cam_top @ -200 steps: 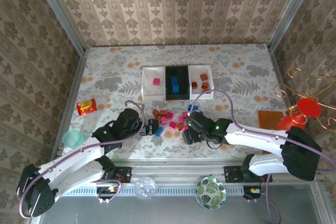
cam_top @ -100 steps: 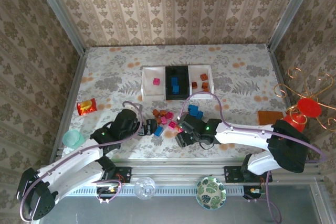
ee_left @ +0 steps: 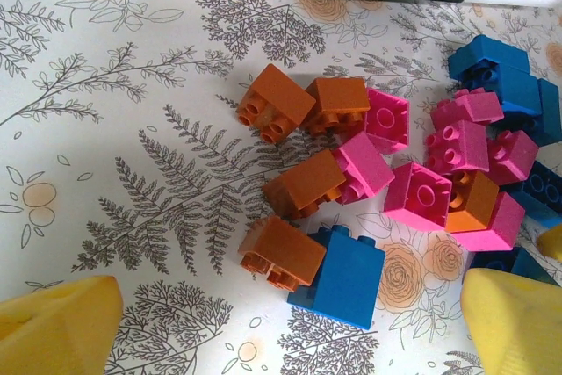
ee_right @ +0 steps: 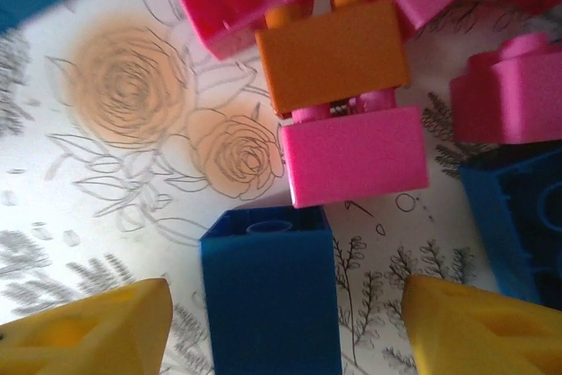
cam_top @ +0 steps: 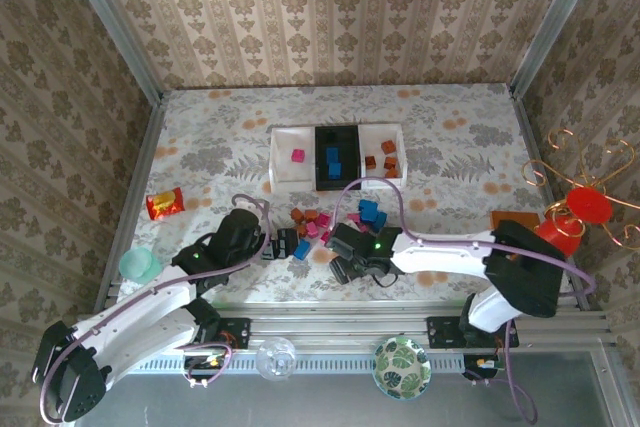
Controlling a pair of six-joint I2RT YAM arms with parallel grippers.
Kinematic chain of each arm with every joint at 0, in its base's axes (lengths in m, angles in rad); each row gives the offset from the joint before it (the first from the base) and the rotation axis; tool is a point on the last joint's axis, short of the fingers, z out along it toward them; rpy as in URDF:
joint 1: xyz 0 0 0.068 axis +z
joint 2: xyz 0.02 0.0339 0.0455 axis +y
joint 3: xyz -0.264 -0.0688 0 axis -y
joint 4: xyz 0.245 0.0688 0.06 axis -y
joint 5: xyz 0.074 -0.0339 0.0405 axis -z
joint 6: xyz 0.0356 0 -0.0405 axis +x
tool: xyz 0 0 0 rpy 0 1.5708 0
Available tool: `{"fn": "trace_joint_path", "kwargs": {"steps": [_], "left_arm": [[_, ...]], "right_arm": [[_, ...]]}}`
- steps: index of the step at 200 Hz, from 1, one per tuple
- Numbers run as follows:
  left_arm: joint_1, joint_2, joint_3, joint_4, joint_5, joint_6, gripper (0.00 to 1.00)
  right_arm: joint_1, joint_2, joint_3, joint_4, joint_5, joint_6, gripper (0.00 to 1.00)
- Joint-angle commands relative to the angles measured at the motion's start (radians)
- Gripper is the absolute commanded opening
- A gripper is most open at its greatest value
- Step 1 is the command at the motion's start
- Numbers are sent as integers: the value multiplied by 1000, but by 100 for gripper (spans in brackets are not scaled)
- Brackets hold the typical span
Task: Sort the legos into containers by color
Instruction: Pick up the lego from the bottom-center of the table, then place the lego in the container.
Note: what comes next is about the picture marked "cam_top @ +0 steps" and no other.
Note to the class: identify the clear glass bowl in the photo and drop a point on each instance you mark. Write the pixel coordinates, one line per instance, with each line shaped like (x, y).
(276, 359)

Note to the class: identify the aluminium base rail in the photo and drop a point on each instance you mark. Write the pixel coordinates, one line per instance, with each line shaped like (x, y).
(340, 322)

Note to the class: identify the red vase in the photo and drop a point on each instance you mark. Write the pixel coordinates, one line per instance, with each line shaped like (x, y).
(555, 238)

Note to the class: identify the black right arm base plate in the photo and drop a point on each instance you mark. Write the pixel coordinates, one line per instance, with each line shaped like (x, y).
(440, 332)

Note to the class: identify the green leaf patterned bowl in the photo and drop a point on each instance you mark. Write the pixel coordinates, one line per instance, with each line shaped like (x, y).
(402, 368)

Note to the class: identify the floral tablecloth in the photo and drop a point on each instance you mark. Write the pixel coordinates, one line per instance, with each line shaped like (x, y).
(225, 112)

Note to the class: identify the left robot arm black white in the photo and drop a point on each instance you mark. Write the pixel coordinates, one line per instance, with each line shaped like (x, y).
(75, 387)

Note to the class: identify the aluminium corner post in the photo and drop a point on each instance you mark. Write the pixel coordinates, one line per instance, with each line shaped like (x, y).
(114, 22)
(552, 22)

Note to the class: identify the black plastic bin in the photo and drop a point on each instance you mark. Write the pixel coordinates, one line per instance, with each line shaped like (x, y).
(350, 147)

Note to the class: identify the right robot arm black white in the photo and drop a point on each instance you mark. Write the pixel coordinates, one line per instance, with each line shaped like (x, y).
(525, 272)

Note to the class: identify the black connector block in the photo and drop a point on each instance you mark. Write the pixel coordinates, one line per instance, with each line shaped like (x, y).
(480, 366)
(200, 366)

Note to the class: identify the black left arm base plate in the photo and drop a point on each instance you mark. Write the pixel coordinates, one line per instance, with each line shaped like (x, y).
(237, 332)

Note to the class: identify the grey metal panel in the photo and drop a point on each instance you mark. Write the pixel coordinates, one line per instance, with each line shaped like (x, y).
(325, 407)

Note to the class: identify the brown wooden board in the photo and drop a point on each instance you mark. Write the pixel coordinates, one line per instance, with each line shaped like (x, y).
(520, 219)

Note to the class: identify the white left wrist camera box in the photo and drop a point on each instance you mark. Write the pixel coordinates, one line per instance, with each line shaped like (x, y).
(242, 204)

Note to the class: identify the aluminium side rail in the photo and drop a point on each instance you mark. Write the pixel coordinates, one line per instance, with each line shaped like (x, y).
(530, 137)
(131, 197)

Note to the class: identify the mint green cup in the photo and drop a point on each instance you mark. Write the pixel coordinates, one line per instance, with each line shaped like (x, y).
(139, 264)

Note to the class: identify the red yellow snack packet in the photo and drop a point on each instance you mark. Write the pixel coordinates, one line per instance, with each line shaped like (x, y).
(165, 203)

